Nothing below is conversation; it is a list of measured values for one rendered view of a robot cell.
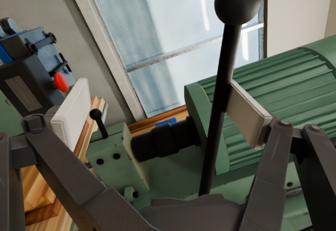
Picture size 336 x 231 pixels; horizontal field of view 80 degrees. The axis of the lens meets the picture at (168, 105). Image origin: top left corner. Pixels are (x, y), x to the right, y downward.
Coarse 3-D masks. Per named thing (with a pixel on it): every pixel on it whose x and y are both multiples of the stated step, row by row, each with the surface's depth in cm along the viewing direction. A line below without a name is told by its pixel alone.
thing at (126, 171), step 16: (112, 128) 38; (96, 144) 35; (112, 144) 34; (128, 144) 37; (96, 160) 34; (112, 160) 35; (128, 160) 36; (112, 176) 37; (128, 176) 37; (144, 176) 40; (144, 192) 40
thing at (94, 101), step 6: (96, 102) 65; (90, 108) 59; (90, 120) 56; (84, 138) 49; (78, 156) 44; (60, 210) 33; (36, 222) 30; (42, 222) 30; (48, 222) 30; (54, 222) 31; (30, 228) 30; (36, 228) 29; (42, 228) 29; (48, 228) 29; (54, 228) 30
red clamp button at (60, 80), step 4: (56, 76) 29; (60, 76) 30; (64, 76) 31; (56, 80) 29; (60, 80) 30; (64, 80) 31; (56, 84) 29; (60, 84) 29; (64, 84) 30; (68, 84) 32; (60, 88) 30; (64, 88) 30
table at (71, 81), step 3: (72, 75) 63; (69, 78) 61; (72, 78) 63; (69, 81) 60; (72, 81) 62; (75, 81) 64; (69, 84) 59; (72, 84) 61; (69, 87) 59; (69, 90) 58; (63, 93) 54; (66, 93) 56; (63, 96) 54; (66, 96) 55; (15, 135) 34; (18, 135) 35
